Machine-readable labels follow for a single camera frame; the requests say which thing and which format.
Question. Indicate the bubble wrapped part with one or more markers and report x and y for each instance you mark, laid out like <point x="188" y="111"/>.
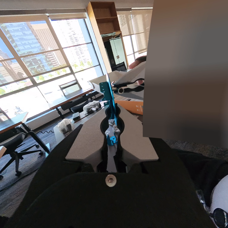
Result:
<point x="91" y="106"/>

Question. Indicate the black office chair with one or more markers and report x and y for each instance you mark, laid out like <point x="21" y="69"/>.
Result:
<point x="78" y="107"/>
<point x="10" y="142"/>

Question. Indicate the blue disc with brass standoffs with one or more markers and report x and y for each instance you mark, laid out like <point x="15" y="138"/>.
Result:
<point x="111" y="99"/>

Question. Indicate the large window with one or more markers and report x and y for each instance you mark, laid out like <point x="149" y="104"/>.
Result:
<point x="17" y="35"/>

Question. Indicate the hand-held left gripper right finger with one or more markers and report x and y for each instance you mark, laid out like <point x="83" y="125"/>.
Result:
<point x="135" y="140"/>

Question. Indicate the grey desk with wooden edge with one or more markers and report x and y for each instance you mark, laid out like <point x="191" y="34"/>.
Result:
<point x="71" y="97"/>
<point x="12" y="122"/>

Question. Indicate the glass door cabinet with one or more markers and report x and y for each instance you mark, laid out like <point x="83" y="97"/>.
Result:
<point x="115" y="51"/>

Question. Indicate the silver socket wrench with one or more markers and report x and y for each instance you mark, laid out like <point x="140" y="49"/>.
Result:
<point x="118" y="90"/>

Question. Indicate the grey frame chair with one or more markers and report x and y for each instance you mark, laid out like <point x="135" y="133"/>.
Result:
<point x="68" y="85"/>

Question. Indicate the black mesh chair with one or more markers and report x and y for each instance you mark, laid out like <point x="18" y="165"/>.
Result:
<point x="118" y="66"/>

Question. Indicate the white rounded object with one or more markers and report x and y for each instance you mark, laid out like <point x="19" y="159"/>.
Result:
<point x="219" y="196"/>

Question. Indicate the orange cardboard box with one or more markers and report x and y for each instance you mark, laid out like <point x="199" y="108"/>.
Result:
<point x="130" y="106"/>

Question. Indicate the plastic wrapped dark part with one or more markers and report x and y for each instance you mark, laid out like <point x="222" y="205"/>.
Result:
<point x="65" y="125"/>

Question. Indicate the beige roller blind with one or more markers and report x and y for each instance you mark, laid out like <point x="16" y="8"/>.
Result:
<point x="142" y="23"/>

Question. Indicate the small blue metal bracket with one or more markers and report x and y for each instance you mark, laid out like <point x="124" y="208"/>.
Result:
<point x="111" y="139"/>

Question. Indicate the wooden bookshelf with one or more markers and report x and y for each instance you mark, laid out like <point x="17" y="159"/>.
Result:
<point x="105" y="17"/>

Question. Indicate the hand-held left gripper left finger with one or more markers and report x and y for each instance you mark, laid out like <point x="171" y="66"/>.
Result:
<point x="89" y="142"/>

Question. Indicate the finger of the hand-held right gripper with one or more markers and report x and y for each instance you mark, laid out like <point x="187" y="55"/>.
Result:
<point x="133" y="94"/>
<point x="131" y="74"/>

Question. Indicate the person's dark clothing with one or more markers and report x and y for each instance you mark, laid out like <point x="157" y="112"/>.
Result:
<point x="196" y="169"/>

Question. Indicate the small black box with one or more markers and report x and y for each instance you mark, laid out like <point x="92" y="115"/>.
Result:
<point x="76" y="115"/>

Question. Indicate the open white cardboard box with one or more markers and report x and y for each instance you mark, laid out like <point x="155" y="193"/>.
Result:
<point x="115" y="74"/>

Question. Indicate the person's right hand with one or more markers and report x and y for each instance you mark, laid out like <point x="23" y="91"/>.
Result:
<point x="136" y="64"/>

